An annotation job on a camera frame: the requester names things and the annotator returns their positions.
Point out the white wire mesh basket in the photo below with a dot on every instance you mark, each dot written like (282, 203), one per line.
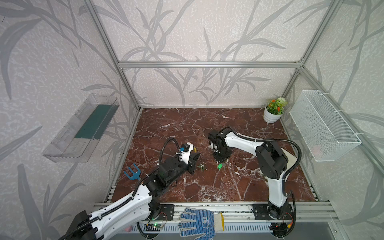
(324, 130)

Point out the potted plant white pot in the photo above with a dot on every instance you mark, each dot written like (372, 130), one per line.
(274, 110)

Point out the beige sponge pad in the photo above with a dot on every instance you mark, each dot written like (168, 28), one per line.
(291, 159)

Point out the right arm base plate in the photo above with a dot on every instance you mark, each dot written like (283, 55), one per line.
(261, 212)

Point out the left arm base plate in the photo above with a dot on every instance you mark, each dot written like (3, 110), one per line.
(165, 212)

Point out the blue white work glove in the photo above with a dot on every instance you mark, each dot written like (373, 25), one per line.
(199, 223)

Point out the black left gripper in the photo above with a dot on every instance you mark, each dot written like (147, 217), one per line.
(193, 163)

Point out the blue plastic fork tool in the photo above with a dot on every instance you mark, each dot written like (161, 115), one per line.
(133, 173)

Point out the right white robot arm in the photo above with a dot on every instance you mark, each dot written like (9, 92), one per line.
(273, 162)

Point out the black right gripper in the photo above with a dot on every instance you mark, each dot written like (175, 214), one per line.
(218, 150)

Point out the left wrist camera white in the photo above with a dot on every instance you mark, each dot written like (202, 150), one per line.
(184, 153)

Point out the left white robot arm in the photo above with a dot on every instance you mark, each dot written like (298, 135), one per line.
(139, 205)

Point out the clear plastic wall shelf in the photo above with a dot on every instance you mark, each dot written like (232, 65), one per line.
(78, 139)

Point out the metal keyring with green tags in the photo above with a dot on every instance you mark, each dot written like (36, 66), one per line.
(202, 167)

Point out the green circuit board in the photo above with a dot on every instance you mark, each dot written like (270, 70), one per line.
(154, 227)

